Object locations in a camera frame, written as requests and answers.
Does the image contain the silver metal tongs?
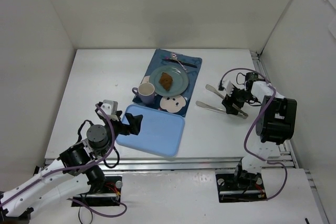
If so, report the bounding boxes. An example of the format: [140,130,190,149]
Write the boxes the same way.
[195,84,248,119]

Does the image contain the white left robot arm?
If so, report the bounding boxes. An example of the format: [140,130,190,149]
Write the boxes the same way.
[1,112,143,223]

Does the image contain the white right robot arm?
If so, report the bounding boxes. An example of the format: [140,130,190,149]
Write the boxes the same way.
[218,69,297,184]

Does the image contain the light blue plastic tray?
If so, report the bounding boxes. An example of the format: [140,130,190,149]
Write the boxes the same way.
[116,104,185,157]

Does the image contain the lavender ceramic mug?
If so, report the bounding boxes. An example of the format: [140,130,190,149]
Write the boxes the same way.
[132,82,155,105]

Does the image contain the dark blue bear placemat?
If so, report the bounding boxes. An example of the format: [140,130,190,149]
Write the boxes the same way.
[141,49,203,117]

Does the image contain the teal green ceramic plate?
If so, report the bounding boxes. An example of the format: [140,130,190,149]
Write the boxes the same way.
[149,65,189,97]

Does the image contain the silver metal spoon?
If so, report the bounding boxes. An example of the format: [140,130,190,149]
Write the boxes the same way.
[171,52,189,73]

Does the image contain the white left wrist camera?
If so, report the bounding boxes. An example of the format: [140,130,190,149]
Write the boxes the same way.
[95,100,122,121]

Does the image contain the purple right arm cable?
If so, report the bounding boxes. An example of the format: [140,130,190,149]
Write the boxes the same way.
[219,68,287,200]

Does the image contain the black handled knife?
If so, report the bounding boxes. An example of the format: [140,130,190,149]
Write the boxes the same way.
[162,58,197,68]

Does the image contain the aluminium table edge rail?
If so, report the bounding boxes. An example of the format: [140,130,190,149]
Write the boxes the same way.
[43,157,297,173]

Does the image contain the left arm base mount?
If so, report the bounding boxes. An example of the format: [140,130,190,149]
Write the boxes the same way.
[73,176,123,207]

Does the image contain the aluminium right side rail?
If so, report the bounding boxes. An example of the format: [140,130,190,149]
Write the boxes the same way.
[250,51,329,223]

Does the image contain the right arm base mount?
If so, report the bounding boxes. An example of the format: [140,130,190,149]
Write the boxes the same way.
[215,173,267,203]

